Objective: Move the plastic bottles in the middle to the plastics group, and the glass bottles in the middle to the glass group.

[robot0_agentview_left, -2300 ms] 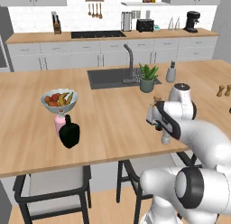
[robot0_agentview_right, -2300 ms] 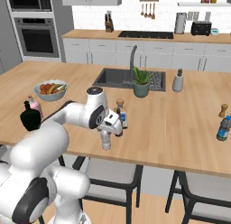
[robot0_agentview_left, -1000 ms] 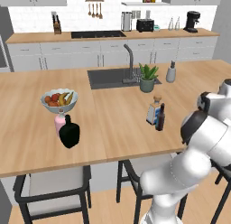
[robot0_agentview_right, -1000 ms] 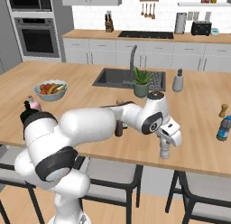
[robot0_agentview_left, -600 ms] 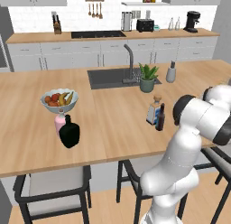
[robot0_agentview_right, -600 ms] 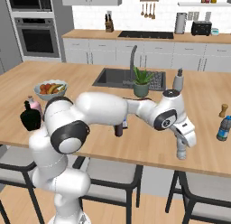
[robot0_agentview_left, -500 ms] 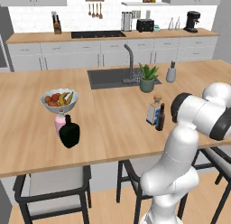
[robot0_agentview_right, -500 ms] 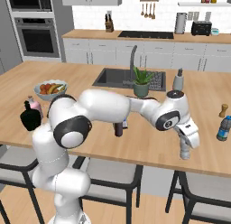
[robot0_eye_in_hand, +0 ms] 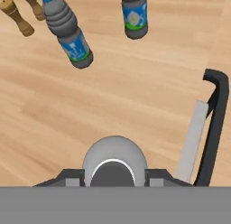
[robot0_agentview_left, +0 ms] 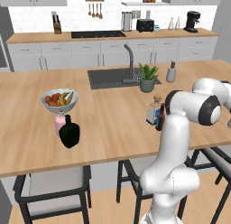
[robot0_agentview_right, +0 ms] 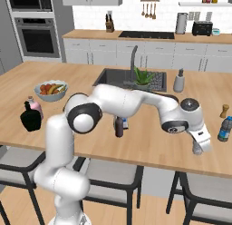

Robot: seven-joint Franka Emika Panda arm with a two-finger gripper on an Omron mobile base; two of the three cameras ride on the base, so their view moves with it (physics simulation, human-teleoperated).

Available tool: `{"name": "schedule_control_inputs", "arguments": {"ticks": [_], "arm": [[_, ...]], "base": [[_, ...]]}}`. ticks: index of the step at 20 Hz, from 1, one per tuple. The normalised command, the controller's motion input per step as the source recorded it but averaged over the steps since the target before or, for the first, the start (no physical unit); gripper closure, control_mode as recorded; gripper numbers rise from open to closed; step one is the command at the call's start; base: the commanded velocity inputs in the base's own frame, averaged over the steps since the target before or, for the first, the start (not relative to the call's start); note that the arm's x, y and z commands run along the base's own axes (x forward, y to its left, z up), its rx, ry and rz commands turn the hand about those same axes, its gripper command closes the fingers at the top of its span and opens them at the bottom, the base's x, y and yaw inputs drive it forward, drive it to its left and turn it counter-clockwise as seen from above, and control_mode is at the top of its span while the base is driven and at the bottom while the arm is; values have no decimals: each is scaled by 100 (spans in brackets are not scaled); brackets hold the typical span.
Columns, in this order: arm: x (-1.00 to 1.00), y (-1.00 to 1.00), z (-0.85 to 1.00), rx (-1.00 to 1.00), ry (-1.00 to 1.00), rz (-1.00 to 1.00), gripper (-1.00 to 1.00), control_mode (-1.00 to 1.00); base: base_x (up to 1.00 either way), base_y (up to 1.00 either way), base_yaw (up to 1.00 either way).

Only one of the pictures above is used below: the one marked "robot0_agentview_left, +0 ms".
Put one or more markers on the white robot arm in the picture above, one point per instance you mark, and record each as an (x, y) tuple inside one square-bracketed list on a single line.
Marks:
[(174, 149)]

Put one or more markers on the dark grey sink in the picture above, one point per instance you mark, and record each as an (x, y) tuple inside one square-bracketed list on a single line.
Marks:
[(106, 78)]

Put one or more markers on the clear bottle with cork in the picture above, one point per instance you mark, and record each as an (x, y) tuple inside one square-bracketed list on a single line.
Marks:
[(152, 111)]

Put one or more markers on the green potted plant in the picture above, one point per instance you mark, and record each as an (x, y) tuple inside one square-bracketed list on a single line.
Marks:
[(147, 80)]

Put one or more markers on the dark maroon glass bottle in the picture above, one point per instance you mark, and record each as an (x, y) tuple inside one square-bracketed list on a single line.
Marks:
[(160, 119)]

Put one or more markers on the grey tap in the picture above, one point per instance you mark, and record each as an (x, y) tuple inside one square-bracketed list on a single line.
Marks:
[(131, 65)]

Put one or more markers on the black round bottle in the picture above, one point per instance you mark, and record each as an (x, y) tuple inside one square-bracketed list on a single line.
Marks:
[(69, 134)]

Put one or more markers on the yellow banana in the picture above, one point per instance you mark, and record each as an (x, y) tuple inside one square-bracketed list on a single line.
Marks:
[(62, 98)]

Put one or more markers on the white fruit bowl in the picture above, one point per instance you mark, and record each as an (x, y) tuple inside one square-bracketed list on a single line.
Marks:
[(59, 107)]

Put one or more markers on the pink plastic bottle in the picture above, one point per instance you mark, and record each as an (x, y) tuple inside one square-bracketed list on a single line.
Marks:
[(58, 123)]

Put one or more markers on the grey base cupboard run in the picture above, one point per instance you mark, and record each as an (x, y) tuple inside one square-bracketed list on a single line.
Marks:
[(90, 53)]

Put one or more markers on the red apple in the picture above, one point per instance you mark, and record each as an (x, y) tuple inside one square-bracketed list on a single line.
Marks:
[(55, 97)]

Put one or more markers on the grey soap dispenser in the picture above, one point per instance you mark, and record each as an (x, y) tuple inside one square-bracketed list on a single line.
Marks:
[(170, 74)]

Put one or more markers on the orange fruit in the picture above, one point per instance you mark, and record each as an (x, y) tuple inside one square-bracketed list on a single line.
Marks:
[(48, 99)]

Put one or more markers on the black hob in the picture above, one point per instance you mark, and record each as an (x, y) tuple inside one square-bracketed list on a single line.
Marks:
[(97, 34)]

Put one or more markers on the silver kettle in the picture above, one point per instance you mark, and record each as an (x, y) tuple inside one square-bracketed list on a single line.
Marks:
[(126, 22)]

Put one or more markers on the black toaster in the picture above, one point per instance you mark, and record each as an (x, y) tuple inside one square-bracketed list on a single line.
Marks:
[(145, 25)]

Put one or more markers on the small teal timer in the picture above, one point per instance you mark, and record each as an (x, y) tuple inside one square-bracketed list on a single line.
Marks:
[(157, 28)]

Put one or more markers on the wooden hanging spoon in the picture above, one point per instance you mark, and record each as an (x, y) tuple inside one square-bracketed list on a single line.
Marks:
[(89, 12), (97, 14), (93, 14), (100, 14)]

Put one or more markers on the clear glass bottle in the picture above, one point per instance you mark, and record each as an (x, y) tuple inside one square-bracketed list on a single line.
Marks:
[(177, 25), (171, 25)]

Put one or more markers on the wooden knife block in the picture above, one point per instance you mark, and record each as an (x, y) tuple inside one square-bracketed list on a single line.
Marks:
[(57, 27)]

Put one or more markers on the black coffee machine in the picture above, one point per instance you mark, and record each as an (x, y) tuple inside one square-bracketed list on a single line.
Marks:
[(192, 21)]

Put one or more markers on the grey tall appliance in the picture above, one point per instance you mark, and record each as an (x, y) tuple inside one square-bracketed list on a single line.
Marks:
[(4, 41)]

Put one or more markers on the grey wall socket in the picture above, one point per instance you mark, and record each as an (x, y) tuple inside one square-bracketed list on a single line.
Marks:
[(136, 14)]

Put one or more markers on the white wall shelf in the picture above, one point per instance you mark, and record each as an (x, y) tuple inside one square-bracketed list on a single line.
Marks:
[(145, 3)]

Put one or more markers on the wooden utensil rail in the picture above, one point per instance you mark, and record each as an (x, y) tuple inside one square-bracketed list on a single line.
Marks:
[(94, 0)]

